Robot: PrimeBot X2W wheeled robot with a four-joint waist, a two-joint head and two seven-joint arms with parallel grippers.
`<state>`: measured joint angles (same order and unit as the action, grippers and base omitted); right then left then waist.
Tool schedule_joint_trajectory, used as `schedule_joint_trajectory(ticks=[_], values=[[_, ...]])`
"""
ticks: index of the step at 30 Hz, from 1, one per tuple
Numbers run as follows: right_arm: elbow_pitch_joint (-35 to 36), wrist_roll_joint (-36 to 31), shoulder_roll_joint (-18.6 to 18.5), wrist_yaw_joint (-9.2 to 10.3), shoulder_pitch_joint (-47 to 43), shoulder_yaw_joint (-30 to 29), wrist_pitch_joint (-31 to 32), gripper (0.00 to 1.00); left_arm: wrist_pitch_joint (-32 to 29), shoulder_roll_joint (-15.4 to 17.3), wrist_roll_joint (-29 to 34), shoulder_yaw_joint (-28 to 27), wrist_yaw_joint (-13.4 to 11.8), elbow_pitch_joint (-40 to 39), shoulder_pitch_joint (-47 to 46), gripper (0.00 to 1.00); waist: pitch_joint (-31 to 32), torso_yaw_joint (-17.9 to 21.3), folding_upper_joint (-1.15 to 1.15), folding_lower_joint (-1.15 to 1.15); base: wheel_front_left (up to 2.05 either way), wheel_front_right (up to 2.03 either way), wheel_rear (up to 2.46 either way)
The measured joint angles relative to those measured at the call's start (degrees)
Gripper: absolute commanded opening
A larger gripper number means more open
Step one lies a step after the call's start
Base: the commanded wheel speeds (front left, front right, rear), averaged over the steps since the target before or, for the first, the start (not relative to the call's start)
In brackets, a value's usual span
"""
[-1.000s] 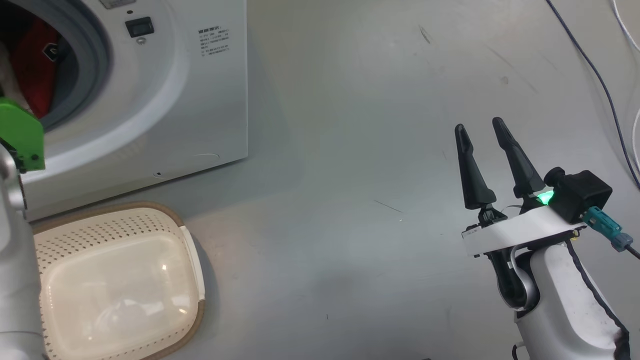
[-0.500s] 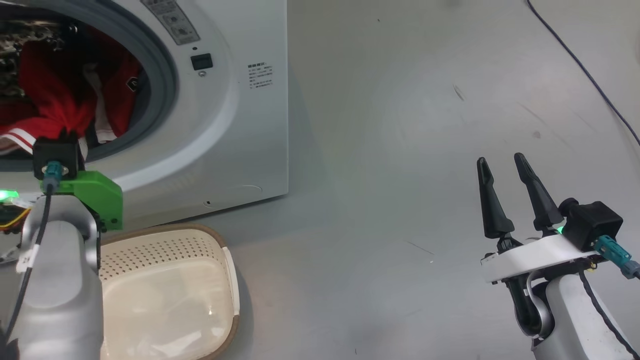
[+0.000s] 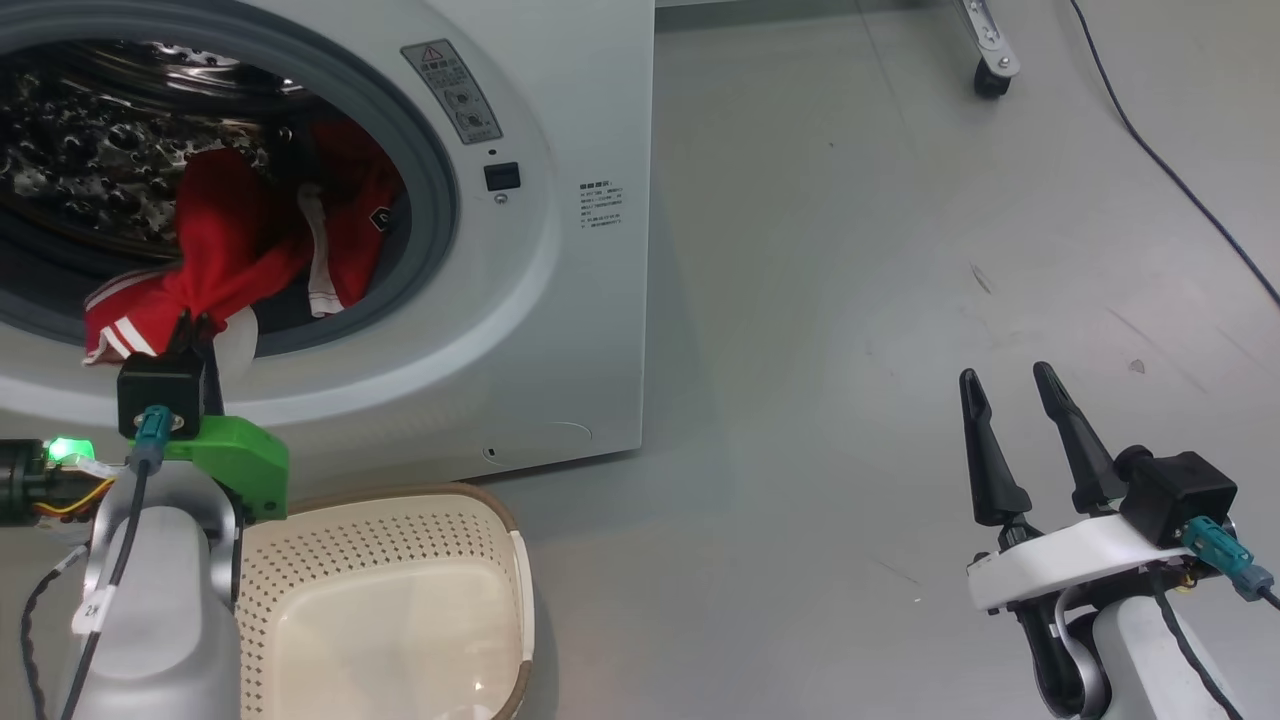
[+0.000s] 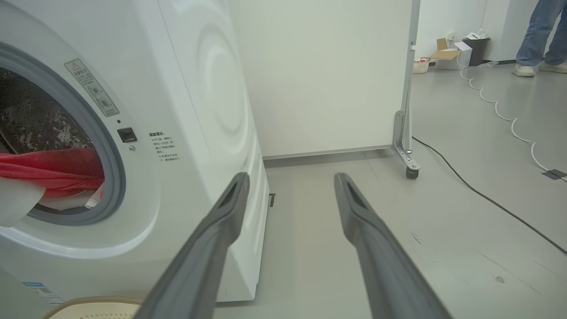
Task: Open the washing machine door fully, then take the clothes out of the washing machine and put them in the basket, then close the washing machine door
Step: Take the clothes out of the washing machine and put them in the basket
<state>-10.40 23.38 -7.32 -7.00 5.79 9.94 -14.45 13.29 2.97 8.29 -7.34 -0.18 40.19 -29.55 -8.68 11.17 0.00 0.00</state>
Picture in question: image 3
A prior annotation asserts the camera cable teal plug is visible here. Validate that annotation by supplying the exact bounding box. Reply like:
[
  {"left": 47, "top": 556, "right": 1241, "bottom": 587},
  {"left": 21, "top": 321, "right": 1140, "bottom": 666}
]
[
  {"left": 1150, "top": 515, "right": 1280, "bottom": 720},
  {"left": 55, "top": 405, "right": 177, "bottom": 720}
]

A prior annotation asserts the metal partition frame leg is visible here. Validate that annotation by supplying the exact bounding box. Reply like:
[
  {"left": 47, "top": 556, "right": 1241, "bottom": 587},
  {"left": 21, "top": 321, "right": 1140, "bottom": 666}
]
[{"left": 955, "top": 0, "right": 1022, "bottom": 79}]

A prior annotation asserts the white front-load washing machine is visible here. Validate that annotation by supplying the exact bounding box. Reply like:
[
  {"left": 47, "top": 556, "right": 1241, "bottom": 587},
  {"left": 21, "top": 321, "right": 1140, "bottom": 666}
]
[{"left": 0, "top": 0, "right": 657, "bottom": 493}]

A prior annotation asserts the left camera cable teal plug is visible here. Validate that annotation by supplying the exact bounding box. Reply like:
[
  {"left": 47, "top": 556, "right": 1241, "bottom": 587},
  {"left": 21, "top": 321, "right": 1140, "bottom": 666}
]
[{"left": 55, "top": 405, "right": 177, "bottom": 720}]

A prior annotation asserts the cream perforated laundry basket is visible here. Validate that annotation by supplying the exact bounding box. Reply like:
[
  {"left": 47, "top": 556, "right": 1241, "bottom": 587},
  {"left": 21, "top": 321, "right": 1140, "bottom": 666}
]
[{"left": 235, "top": 483, "right": 536, "bottom": 720}]

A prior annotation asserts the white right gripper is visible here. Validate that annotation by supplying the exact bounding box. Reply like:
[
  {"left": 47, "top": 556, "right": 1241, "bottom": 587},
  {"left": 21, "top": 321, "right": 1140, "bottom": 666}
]
[{"left": 959, "top": 361, "right": 1201, "bottom": 613}]

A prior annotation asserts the grey warning label sticker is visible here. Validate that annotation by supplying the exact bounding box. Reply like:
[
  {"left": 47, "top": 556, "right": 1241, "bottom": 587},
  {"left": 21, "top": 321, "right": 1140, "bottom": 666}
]
[{"left": 402, "top": 40, "right": 504, "bottom": 146}]

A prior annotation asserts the small printed text label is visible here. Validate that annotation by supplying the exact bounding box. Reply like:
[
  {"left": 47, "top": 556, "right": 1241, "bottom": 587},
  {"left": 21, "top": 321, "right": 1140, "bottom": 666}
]
[{"left": 578, "top": 181, "right": 624, "bottom": 232}]

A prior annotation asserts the right camera cable teal plug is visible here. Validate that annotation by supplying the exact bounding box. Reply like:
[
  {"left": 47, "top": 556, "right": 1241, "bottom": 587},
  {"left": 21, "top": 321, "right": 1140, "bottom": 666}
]
[{"left": 1150, "top": 515, "right": 1280, "bottom": 720}]

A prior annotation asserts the white cable tag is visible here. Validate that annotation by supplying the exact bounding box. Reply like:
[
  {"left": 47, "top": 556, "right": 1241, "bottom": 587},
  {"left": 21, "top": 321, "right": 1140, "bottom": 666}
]
[{"left": 72, "top": 590, "right": 117, "bottom": 637}]

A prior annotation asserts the red garment with white stripes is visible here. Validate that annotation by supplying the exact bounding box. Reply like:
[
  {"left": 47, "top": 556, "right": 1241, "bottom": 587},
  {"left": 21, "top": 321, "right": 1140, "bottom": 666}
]
[{"left": 83, "top": 120, "right": 407, "bottom": 366}]

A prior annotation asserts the black floor cable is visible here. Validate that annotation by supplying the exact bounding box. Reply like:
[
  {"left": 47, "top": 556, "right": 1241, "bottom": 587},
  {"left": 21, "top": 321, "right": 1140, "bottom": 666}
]
[{"left": 1070, "top": 0, "right": 1280, "bottom": 307}]

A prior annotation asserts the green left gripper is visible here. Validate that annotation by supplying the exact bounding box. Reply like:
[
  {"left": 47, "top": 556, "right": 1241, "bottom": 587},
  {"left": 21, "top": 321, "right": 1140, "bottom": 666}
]
[{"left": 150, "top": 312, "right": 291, "bottom": 521}]

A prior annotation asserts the stainless steel washing machine drum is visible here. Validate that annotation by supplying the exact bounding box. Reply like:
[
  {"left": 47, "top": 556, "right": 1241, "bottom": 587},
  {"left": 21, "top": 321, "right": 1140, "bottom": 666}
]
[{"left": 0, "top": 40, "right": 313, "bottom": 273}]

